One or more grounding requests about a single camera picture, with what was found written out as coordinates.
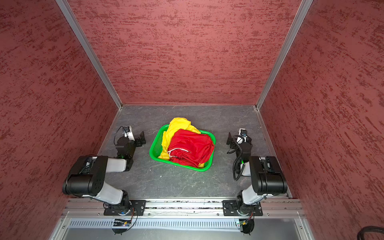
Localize green plastic basket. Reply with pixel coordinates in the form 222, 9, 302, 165
149, 125, 214, 172

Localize red shorts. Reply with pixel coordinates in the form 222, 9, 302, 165
167, 129, 215, 168

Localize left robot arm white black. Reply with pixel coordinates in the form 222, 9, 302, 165
62, 132, 146, 214

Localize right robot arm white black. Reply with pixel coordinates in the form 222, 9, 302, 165
227, 130, 288, 216

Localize yellow shorts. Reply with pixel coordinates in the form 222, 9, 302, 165
159, 118, 201, 161

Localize right small circuit board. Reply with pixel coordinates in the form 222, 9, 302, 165
239, 220, 255, 235

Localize small circuit board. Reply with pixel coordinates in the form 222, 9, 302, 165
239, 220, 255, 235
113, 219, 132, 228

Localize left small circuit board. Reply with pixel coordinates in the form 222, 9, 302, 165
113, 219, 132, 228

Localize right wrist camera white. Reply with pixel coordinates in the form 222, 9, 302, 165
237, 128, 248, 144

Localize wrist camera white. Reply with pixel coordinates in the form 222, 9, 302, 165
237, 128, 248, 144
123, 126, 135, 141

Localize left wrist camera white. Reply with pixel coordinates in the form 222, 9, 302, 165
123, 126, 135, 141

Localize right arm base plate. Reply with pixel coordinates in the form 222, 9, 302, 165
222, 200, 263, 217

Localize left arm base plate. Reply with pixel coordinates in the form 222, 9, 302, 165
104, 200, 147, 217

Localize aluminium mounting rail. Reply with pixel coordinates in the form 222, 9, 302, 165
61, 198, 307, 219

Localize slotted cable duct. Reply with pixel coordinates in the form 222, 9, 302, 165
68, 218, 240, 231

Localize right aluminium corner post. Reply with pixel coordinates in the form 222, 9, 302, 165
256, 0, 313, 111

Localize aluminium corner post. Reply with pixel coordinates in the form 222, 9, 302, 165
256, 0, 313, 111
56, 0, 123, 110

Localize left aluminium corner post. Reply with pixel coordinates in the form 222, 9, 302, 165
56, 0, 123, 110

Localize black cable bottom right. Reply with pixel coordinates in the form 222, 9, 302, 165
356, 225, 384, 240

